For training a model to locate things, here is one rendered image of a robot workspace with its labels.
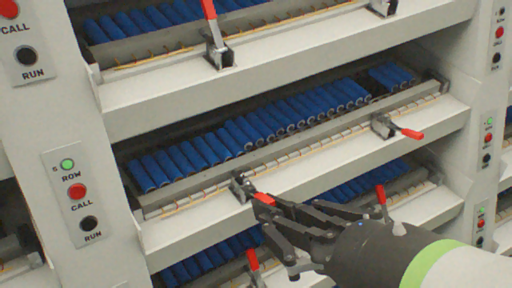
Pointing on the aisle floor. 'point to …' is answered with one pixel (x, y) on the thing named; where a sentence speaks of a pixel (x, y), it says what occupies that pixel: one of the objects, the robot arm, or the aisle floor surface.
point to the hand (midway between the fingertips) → (274, 212)
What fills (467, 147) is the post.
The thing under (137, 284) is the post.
